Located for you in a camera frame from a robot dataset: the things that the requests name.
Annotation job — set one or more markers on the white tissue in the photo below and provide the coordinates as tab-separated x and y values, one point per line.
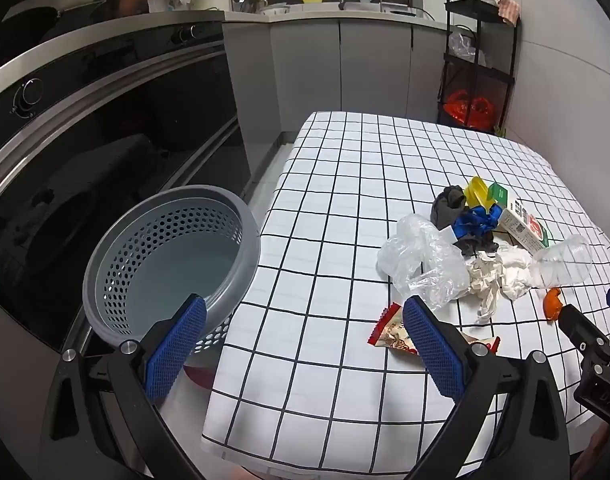
516	266

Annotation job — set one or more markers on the grey kitchen cabinets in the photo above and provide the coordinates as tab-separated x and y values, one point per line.
310	65

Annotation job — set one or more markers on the clear plastic bag on cart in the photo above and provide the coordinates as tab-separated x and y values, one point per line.
460	44

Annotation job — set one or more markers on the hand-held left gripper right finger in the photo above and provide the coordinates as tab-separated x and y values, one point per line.
435	350

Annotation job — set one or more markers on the small green box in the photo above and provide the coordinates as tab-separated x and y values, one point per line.
497	194

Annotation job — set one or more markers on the red snack wrapper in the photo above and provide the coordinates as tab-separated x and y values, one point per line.
392	332

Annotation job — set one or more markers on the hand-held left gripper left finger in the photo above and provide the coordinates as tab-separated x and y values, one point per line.
177	345

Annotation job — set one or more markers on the red checked cloth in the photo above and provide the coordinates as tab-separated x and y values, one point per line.
510	9

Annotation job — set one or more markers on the yellow plastic piece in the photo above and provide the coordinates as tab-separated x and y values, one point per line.
477	190

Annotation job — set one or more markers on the blue crumpled wrapper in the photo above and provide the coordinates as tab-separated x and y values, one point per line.
477	220

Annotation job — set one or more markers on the clear plastic bag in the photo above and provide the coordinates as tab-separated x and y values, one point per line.
460	44
420	255

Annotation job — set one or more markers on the white bowl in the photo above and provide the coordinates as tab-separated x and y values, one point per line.
277	9

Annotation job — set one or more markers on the orange plastic piece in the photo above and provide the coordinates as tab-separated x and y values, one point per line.
553	304

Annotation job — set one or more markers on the brown cooking pot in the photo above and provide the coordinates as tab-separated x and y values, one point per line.
132	2

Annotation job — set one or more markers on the red plastic bag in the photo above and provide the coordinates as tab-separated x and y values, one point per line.
467	107

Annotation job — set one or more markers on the black rolling cart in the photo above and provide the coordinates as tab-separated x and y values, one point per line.
447	65

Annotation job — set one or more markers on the clear plastic cup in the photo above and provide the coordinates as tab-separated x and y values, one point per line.
565	260

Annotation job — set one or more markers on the black wok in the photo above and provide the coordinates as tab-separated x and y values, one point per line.
35	12

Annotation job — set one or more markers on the white paper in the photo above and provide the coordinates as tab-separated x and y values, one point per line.
482	280

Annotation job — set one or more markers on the white green milk carton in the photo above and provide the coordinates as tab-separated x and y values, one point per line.
527	227

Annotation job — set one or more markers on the white black checked tablecloth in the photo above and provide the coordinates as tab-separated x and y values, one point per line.
335	210

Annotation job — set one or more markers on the black glass built-in appliance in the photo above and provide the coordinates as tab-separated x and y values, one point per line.
110	125

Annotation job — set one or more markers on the large black control knob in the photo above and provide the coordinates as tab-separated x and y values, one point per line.
27	95

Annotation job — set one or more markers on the grey perforated plastic basket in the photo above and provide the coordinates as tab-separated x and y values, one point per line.
105	270

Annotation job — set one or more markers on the black crumpled cloth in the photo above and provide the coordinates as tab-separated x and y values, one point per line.
447	207

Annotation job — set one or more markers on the dark grey cloth scrap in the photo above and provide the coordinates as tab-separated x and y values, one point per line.
477	245

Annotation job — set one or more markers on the red stool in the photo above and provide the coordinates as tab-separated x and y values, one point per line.
200	376

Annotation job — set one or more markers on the small black control knob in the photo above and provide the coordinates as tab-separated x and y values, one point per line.
177	36
192	31

